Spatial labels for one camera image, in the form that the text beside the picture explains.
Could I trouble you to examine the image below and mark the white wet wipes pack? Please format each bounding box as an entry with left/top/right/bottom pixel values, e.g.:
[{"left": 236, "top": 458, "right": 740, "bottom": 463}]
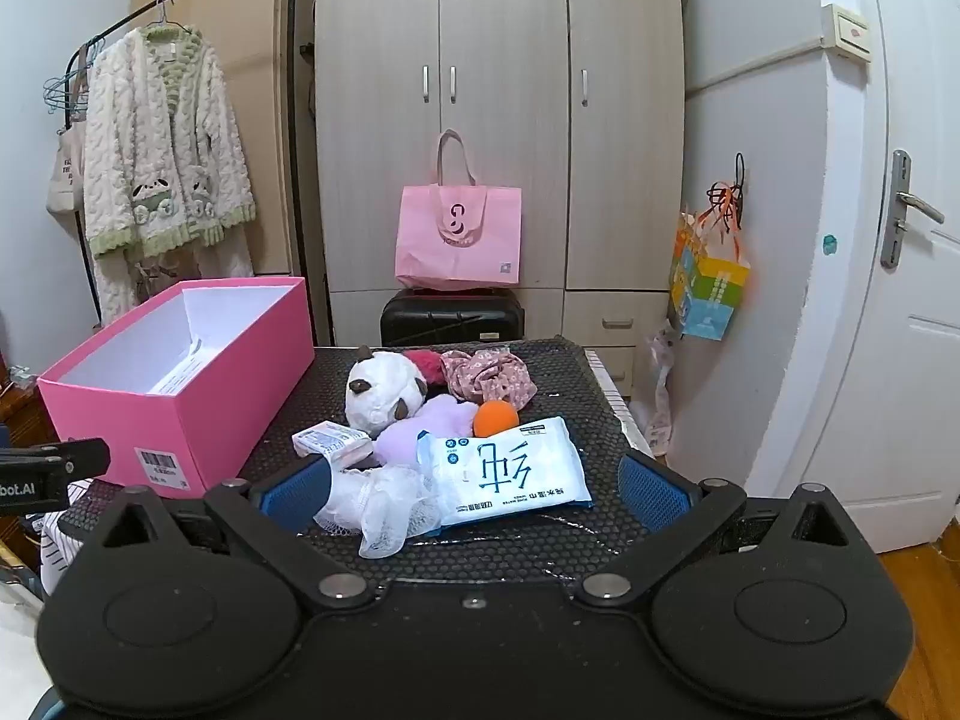
[{"left": 415, "top": 416, "right": 595, "bottom": 527}]

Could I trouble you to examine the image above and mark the purple plush toy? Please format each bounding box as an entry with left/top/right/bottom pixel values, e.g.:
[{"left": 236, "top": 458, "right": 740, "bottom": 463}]
[{"left": 373, "top": 394, "right": 481, "bottom": 470}]

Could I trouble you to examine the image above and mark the striped white cloth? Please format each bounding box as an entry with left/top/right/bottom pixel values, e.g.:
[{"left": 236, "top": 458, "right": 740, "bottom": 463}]
[{"left": 583, "top": 349, "right": 655, "bottom": 458}]

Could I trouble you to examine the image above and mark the silver door handle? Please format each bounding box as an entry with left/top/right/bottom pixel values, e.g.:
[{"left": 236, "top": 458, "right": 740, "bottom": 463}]
[{"left": 879, "top": 150, "right": 946, "bottom": 269}]

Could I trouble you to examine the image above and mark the black suitcase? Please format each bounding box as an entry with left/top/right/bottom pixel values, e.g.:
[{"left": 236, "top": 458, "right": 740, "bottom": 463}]
[{"left": 379, "top": 286, "right": 524, "bottom": 348}]

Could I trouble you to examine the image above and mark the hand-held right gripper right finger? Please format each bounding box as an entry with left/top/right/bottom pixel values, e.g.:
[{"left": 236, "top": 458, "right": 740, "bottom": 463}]
[{"left": 574, "top": 450, "right": 856, "bottom": 608}]

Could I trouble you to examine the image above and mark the white panda plush toy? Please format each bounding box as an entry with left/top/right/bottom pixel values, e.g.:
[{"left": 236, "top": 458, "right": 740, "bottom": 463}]
[{"left": 345, "top": 347, "right": 430, "bottom": 436}]

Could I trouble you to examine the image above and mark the white door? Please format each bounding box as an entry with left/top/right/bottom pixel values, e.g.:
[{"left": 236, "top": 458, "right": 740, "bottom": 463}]
[{"left": 742, "top": 0, "right": 960, "bottom": 556}]

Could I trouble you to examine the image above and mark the pink cardboard box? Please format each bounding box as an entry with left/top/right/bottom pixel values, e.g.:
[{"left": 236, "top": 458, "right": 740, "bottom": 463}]
[{"left": 36, "top": 276, "right": 316, "bottom": 497}]

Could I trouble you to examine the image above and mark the cream canvas tote bag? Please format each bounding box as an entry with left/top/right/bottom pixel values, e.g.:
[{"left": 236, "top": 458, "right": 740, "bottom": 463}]
[{"left": 46, "top": 120, "right": 89, "bottom": 237}]

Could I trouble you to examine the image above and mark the colourful paper gift bag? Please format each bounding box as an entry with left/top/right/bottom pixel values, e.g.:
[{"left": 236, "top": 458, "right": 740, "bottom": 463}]
[{"left": 669, "top": 181, "right": 752, "bottom": 340}]

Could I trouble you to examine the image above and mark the white fleece robe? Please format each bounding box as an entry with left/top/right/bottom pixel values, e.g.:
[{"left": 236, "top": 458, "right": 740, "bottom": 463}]
[{"left": 81, "top": 24, "right": 257, "bottom": 327}]

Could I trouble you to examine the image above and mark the pink tote bag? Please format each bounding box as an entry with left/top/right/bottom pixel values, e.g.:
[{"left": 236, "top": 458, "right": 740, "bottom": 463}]
[{"left": 395, "top": 129, "right": 524, "bottom": 291}]

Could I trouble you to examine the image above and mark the black honeycomb mat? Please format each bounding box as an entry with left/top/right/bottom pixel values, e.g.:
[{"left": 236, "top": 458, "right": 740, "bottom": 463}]
[{"left": 56, "top": 337, "right": 706, "bottom": 593}]

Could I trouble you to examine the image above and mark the white mesh bath sponge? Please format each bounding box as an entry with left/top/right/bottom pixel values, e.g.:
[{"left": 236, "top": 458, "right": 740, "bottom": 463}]
[{"left": 313, "top": 465, "right": 443, "bottom": 560}]

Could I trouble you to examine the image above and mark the cream light switch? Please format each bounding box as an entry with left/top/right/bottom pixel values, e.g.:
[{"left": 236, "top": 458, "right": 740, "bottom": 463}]
[{"left": 821, "top": 4, "right": 875, "bottom": 65}]

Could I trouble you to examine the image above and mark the blue wire hanger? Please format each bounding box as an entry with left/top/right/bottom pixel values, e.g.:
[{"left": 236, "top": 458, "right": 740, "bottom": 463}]
[{"left": 43, "top": 37, "right": 104, "bottom": 119}]

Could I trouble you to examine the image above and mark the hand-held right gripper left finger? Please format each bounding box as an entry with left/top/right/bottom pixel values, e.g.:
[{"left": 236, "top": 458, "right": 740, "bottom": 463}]
[{"left": 94, "top": 457, "right": 391, "bottom": 612}]

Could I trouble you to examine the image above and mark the small pink tissue pack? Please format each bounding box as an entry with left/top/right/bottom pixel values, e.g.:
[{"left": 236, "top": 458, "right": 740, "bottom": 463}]
[{"left": 291, "top": 422, "right": 374, "bottom": 472}]

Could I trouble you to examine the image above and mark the beige wardrobe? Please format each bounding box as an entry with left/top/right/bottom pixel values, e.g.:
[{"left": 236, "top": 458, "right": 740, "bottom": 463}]
[{"left": 313, "top": 0, "right": 687, "bottom": 402}]

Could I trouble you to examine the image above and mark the white plastic bag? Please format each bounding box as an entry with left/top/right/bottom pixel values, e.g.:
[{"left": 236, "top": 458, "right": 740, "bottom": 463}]
[{"left": 646, "top": 319, "right": 681, "bottom": 458}]

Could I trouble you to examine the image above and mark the pink floral cloth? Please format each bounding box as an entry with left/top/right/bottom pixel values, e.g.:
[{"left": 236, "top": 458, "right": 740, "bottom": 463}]
[{"left": 439, "top": 347, "right": 539, "bottom": 410}]

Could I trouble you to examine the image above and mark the orange plush ball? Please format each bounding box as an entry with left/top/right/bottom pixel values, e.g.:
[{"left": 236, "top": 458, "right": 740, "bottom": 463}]
[{"left": 472, "top": 400, "right": 521, "bottom": 438}]

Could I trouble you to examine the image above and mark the magenta fuzzy scrunchie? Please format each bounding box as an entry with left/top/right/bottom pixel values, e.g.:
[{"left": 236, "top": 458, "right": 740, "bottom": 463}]
[{"left": 401, "top": 349, "right": 449, "bottom": 396}]

